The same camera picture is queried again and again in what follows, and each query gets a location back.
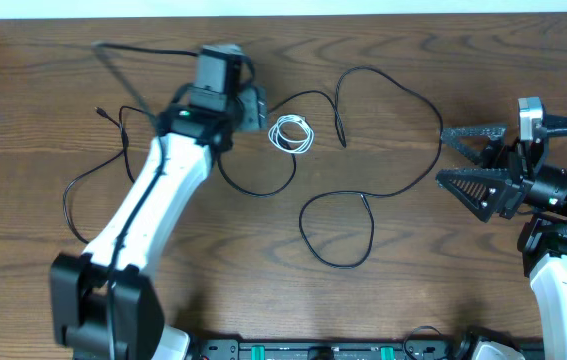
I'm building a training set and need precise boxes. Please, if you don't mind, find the thin black cable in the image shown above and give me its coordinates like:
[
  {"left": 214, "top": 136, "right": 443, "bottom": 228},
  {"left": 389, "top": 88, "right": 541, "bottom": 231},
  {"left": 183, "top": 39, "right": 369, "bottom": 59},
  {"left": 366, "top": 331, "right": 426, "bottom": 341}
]
[{"left": 215, "top": 66, "right": 444, "bottom": 270}]

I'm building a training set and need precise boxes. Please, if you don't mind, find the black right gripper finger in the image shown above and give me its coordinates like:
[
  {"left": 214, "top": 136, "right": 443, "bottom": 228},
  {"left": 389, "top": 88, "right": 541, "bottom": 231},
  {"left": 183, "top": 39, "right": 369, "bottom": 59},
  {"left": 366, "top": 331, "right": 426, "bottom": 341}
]
[
  {"left": 441, "top": 124, "right": 507, "bottom": 165},
  {"left": 436, "top": 168, "right": 518, "bottom": 222}
]

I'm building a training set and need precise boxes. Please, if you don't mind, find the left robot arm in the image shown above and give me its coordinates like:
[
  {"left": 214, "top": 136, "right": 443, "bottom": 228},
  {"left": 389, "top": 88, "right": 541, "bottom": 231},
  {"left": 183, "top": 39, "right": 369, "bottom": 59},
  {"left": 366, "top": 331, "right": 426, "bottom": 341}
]
[{"left": 50, "top": 44, "right": 267, "bottom": 359}]

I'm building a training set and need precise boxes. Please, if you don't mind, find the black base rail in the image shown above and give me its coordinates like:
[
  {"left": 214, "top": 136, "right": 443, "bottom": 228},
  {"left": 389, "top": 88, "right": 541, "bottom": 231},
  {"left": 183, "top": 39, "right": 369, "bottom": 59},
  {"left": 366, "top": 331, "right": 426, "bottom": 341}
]
[{"left": 162, "top": 323, "right": 544, "bottom": 360}]

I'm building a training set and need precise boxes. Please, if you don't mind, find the white cable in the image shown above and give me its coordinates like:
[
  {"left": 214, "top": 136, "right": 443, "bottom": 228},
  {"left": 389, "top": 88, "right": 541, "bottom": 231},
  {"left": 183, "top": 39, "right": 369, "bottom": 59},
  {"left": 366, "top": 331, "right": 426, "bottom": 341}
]
[{"left": 267, "top": 114, "right": 315, "bottom": 155}]

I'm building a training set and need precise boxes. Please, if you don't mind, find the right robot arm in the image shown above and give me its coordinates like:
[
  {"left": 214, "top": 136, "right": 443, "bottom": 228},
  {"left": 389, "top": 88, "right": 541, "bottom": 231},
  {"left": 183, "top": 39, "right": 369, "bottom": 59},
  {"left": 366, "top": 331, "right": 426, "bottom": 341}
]
[{"left": 436, "top": 122, "right": 567, "bottom": 359}]

